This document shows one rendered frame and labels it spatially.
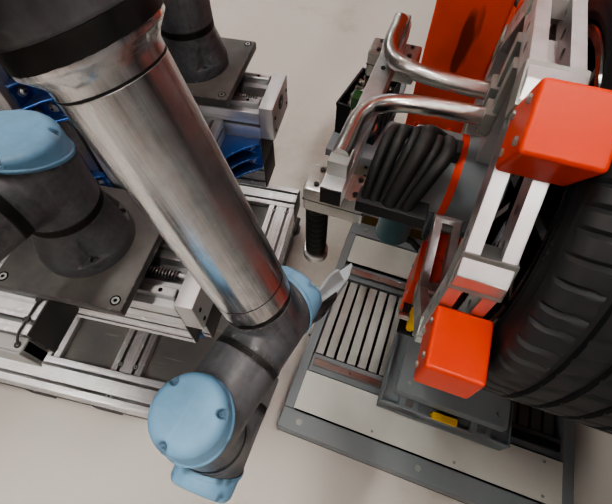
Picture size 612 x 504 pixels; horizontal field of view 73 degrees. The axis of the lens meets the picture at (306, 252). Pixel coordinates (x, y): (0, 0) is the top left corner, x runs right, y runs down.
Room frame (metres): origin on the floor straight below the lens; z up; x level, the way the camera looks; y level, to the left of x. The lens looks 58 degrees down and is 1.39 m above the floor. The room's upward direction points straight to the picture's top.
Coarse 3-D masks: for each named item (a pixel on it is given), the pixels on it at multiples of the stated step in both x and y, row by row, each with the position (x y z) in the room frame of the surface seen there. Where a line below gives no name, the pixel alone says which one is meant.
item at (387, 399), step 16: (400, 336) 0.47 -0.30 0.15; (400, 352) 0.42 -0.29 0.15; (384, 384) 0.31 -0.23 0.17; (384, 400) 0.27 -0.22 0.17; (400, 400) 0.27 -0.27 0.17; (512, 400) 0.27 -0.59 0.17; (416, 416) 0.23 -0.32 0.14; (432, 416) 0.22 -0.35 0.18; (448, 416) 0.23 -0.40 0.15; (512, 416) 0.23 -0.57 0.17; (464, 432) 0.19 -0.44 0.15; (480, 432) 0.18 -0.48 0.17; (496, 432) 0.19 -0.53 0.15; (496, 448) 0.15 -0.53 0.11
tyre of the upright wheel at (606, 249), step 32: (608, 0) 0.53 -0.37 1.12; (608, 32) 0.47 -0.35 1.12; (608, 64) 0.41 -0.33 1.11; (576, 192) 0.28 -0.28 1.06; (608, 192) 0.25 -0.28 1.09; (576, 224) 0.24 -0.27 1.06; (608, 224) 0.23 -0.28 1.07; (544, 256) 0.24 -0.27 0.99; (576, 256) 0.21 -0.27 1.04; (608, 256) 0.21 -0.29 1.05; (544, 288) 0.20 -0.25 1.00; (576, 288) 0.19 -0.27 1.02; (608, 288) 0.18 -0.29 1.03; (512, 320) 0.20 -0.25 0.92; (544, 320) 0.17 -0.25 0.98; (576, 320) 0.17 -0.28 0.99; (608, 320) 0.16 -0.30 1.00; (512, 352) 0.16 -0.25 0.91; (544, 352) 0.15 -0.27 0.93; (576, 352) 0.15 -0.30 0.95; (608, 352) 0.14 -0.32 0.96; (512, 384) 0.14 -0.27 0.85; (544, 384) 0.13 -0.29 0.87; (576, 384) 0.13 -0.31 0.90; (608, 384) 0.12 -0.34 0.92; (576, 416) 0.11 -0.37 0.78; (608, 416) 0.10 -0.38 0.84
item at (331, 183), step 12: (408, 36) 0.73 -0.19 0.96; (384, 60) 0.63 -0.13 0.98; (372, 72) 0.60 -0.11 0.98; (384, 72) 0.59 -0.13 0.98; (372, 84) 0.56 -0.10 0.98; (384, 84) 0.56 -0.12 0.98; (372, 96) 0.54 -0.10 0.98; (372, 120) 0.49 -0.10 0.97; (360, 144) 0.43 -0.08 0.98; (324, 180) 0.37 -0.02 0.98; (336, 180) 0.37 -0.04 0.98; (348, 180) 0.38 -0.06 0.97; (324, 192) 0.35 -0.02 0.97; (336, 192) 0.35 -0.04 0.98; (336, 204) 0.35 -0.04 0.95
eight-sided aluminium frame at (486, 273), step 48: (528, 0) 0.58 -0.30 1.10; (576, 0) 0.53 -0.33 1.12; (528, 48) 0.44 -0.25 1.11; (576, 48) 0.43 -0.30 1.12; (480, 192) 0.32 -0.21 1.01; (528, 192) 0.29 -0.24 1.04; (432, 240) 0.51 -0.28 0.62; (480, 240) 0.26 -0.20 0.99; (432, 288) 0.39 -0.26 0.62; (480, 288) 0.22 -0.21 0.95
